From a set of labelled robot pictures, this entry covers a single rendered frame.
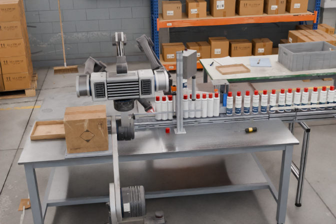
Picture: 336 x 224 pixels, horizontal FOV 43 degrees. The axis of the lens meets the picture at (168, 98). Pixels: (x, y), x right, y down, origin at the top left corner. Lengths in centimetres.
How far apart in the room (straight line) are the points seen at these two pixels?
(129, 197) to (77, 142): 82
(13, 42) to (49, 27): 150
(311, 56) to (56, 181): 304
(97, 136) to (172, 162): 126
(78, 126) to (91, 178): 104
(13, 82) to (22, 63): 32
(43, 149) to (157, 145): 87
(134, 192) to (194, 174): 157
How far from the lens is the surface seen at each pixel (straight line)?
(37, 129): 372
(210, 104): 356
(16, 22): 639
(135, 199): 254
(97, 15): 774
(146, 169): 414
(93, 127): 313
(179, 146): 327
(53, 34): 787
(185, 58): 323
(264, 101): 369
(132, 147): 328
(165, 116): 354
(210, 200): 410
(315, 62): 513
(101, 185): 397
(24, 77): 661
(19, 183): 463
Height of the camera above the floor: 243
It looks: 23 degrees down
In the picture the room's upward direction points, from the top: 1 degrees counter-clockwise
